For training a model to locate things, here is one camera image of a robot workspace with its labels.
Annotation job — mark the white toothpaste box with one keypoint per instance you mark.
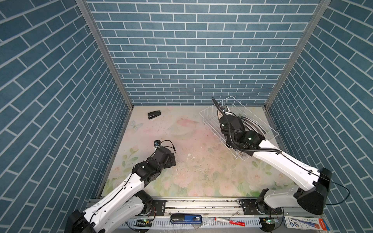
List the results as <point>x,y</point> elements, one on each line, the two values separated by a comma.
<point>306,223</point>

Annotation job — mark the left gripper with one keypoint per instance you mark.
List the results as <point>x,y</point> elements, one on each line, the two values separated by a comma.
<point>169,163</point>

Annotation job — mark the blue black handheld device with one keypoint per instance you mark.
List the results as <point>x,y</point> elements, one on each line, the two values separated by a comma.
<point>180,218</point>

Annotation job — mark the red handled screwdriver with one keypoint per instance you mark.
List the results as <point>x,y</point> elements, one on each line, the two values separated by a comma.
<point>233,222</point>

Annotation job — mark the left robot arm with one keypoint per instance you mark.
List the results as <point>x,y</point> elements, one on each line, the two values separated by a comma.
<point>126,201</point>

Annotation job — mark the aluminium mounting rail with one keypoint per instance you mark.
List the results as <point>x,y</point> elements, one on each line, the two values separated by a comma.
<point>238,209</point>

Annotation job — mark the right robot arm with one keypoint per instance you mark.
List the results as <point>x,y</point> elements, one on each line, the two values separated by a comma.
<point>312,184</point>

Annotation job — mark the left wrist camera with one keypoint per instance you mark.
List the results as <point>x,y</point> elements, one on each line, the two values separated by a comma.
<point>157,143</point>

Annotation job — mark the plate with orange sun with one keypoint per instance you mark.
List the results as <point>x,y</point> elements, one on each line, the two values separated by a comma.
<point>226,110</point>

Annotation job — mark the white wire dish rack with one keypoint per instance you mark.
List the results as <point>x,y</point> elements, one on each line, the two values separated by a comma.
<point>251,143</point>

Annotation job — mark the left controller board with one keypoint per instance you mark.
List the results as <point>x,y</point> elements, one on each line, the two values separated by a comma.
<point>143,223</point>

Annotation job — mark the right controller board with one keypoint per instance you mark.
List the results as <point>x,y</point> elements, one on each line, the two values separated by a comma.
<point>268,222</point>

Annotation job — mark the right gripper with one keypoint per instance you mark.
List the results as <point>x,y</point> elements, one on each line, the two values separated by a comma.
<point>222,128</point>

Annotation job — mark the controller board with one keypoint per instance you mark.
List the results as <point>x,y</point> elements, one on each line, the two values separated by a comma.
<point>268,222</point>
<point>143,223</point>

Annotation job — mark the black stapler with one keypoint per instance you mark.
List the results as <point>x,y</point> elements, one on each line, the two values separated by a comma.
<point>154,114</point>

